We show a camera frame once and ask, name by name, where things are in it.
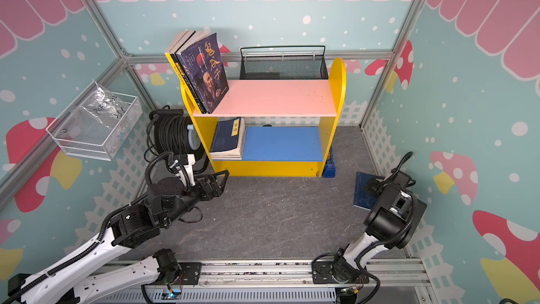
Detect dark blue thread-bound book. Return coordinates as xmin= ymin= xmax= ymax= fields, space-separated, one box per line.
xmin=211 ymin=157 xmax=242 ymax=161

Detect blue book yellow label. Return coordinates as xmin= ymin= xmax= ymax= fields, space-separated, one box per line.
xmin=210 ymin=117 xmax=247 ymax=154

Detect clear plastic bag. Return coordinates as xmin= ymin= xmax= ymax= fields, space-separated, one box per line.
xmin=80 ymin=84 xmax=129 ymax=137

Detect white wire wall basket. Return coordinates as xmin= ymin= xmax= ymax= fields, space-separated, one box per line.
xmin=46 ymin=82 xmax=143 ymax=161

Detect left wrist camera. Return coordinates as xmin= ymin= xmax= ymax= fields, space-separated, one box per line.
xmin=167 ymin=154 xmax=195 ymax=187

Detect black antler cover book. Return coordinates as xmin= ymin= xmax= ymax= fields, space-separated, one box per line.
xmin=167 ymin=30 xmax=206 ymax=113

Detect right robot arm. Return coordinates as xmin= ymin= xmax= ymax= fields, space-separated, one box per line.
xmin=330 ymin=151 xmax=427 ymax=283

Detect dark blue Sunzi label book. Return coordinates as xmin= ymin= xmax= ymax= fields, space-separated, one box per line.
xmin=210 ymin=155 xmax=242 ymax=160

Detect dark blue Mengxi label book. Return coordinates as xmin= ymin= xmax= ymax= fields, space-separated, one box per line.
xmin=210 ymin=153 xmax=242 ymax=156

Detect black wire mesh basket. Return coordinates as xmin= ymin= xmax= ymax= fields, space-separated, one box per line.
xmin=240 ymin=45 xmax=329 ymax=80

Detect yellow cartoon cover book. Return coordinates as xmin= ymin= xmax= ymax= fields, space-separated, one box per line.
xmin=165 ymin=30 xmax=201 ymax=112

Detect yellow bookshelf pink blue shelves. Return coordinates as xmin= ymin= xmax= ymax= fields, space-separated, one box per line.
xmin=181 ymin=59 xmax=347 ymax=177

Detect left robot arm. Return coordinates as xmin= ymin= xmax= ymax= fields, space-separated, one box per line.
xmin=5 ymin=151 xmax=229 ymax=303

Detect blue crate behind shelf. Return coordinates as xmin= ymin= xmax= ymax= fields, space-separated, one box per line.
xmin=321 ymin=149 xmax=336 ymax=178

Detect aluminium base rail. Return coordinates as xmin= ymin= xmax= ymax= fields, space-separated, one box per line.
xmin=75 ymin=257 xmax=435 ymax=304

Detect old man cover book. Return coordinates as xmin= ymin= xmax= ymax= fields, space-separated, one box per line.
xmin=181 ymin=31 xmax=229 ymax=114

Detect black cable reel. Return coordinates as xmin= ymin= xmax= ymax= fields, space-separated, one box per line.
xmin=145 ymin=105 xmax=210 ymax=175

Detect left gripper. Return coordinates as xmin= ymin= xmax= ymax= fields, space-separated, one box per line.
xmin=164 ymin=170 xmax=230 ymax=227

